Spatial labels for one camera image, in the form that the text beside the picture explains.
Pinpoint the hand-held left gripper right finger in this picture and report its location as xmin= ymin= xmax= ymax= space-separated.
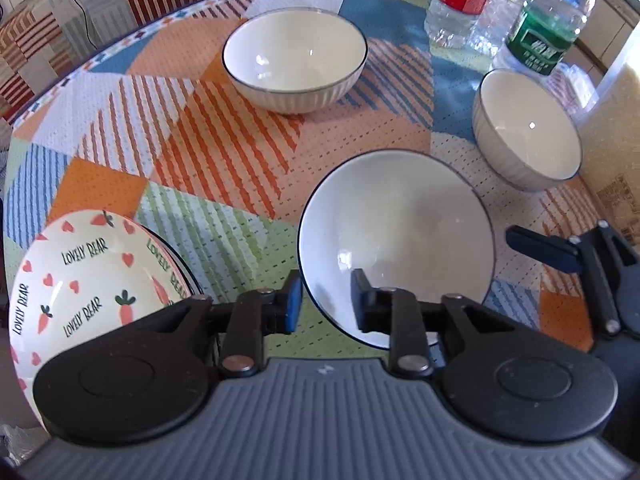
xmin=350 ymin=269 xmax=540 ymax=377

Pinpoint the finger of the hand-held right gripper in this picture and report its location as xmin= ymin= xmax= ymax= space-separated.
xmin=505 ymin=220 xmax=640 ymax=335

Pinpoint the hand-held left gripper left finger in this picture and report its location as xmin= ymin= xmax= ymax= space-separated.
xmin=119 ymin=269 xmax=304 ymax=375

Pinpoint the white bowl dark rim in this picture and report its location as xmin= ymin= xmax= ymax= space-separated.
xmin=297 ymin=149 xmax=497 ymax=351
xmin=222 ymin=7 xmax=369 ymax=114
xmin=472 ymin=68 xmax=583 ymax=192

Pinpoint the large white plate dark rim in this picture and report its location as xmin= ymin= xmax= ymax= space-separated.
xmin=134 ymin=220 xmax=206 ymax=306

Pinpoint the carrot and heart print plate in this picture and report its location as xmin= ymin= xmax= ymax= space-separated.
xmin=7 ymin=207 xmax=195 ymax=411

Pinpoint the clear rice bag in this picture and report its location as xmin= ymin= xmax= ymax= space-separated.
xmin=575 ymin=42 xmax=640 ymax=272

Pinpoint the patchwork tablecloth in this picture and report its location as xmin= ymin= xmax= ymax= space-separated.
xmin=0 ymin=0 xmax=640 ymax=361

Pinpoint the green label water bottle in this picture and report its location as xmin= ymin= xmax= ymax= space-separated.
xmin=492 ymin=0 xmax=599 ymax=77

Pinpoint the blue label water bottle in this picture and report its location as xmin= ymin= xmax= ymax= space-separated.
xmin=470 ymin=0 xmax=544 ymax=59

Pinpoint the red label water bottle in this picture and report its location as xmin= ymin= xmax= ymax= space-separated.
xmin=424 ymin=0 xmax=499 ymax=50

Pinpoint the striped patchwork counter cloth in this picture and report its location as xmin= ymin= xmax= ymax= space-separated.
xmin=0 ymin=0 xmax=213 ymax=122

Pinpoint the black power cable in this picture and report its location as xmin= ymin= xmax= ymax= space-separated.
xmin=59 ymin=0 xmax=97 ymax=43

